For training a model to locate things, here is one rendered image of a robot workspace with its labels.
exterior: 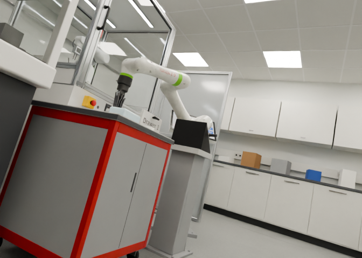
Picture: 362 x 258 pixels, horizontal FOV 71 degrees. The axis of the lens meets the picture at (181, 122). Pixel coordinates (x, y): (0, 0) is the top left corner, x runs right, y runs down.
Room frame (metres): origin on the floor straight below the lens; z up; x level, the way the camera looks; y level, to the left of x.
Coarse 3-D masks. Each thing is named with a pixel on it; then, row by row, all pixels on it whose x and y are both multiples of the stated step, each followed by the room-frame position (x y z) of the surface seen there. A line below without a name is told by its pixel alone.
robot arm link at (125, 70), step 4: (124, 60) 1.63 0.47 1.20; (128, 60) 1.61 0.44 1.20; (124, 64) 1.62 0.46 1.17; (128, 64) 1.60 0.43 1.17; (124, 68) 1.63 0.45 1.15; (128, 68) 1.62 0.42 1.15; (120, 72) 1.66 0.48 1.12; (124, 72) 1.63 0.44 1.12; (128, 72) 1.63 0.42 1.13; (132, 72) 1.63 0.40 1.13; (132, 76) 1.66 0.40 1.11
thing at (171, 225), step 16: (176, 144) 1.90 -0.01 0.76; (176, 160) 1.93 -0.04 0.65; (192, 160) 1.86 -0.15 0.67; (176, 176) 1.91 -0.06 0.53; (192, 176) 1.90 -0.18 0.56; (176, 192) 1.89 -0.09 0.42; (192, 192) 1.95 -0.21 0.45; (160, 208) 1.94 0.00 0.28; (176, 208) 1.88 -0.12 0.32; (192, 208) 2.01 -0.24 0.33; (160, 224) 1.93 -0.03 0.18; (176, 224) 1.86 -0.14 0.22; (160, 240) 1.91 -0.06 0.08; (176, 240) 1.88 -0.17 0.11; (176, 256) 1.86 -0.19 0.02
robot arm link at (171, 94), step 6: (162, 84) 1.98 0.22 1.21; (168, 84) 1.94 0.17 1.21; (162, 90) 2.01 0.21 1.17; (168, 90) 1.98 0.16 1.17; (174, 90) 1.98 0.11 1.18; (168, 96) 2.02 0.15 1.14; (174, 96) 2.02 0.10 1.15; (174, 102) 2.05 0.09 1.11; (180, 102) 2.07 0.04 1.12; (174, 108) 2.09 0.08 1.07; (180, 108) 2.08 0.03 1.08; (180, 114) 2.11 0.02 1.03; (186, 114) 2.12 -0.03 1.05
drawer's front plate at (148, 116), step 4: (144, 112) 1.74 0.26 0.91; (148, 112) 1.78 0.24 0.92; (140, 116) 1.73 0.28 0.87; (144, 116) 1.75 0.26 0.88; (148, 116) 1.79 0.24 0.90; (152, 116) 1.84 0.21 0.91; (156, 116) 1.89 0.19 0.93; (140, 120) 1.72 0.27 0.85; (144, 120) 1.76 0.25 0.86; (148, 120) 1.80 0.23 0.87; (152, 120) 1.86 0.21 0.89; (156, 120) 1.90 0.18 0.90; (160, 120) 1.96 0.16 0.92; (144, 124) 1.77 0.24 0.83; (152, 124) 1.87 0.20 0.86; (156, 124) 1.92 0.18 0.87; (160, 124) 1.97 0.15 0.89; (156, 128) 1.93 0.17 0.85
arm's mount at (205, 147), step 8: (176, 120) 1.99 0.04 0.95; (184, 120) 1.95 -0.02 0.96; (176, 128) 1.98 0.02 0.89; (184, 128) 1.94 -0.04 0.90; (192, 128) 1.91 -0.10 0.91; (200, 128) 1.87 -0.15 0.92; (176, 136) 1.97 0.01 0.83; (184, 136) 1.93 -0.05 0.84; (192, 136) 1.90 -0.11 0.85; (200, 136) 1.86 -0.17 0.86; (184, 144) 1.92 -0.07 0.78; (192, 144) 1.89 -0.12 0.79; (200, 144) 1.86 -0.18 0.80; (208, 144) 1.95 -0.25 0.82; (208, 152) 1.98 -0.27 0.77
